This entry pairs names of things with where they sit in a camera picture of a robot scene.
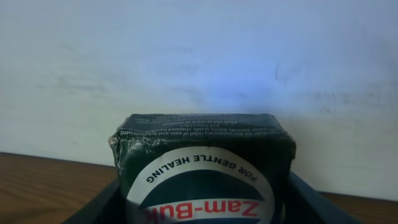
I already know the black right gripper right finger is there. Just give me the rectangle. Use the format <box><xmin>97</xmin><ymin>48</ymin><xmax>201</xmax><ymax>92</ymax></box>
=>
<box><xmin>284</xmin><ymin>172</ymin><xmax>361</xmax><ymax>224</ymax></box>

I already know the dark green round-logo box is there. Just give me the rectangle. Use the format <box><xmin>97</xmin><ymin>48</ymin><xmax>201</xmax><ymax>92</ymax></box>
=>
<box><xmin>108</xmin><ymin>114</ymin><xmax>296</xmax><ymax>223</ymax></box>

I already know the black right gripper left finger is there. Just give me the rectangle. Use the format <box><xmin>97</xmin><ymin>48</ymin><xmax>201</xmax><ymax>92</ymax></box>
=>
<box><xmin>62</xmin><ymin>179</ymin><xmax>126</xmax><ymax>224</ymax></box>

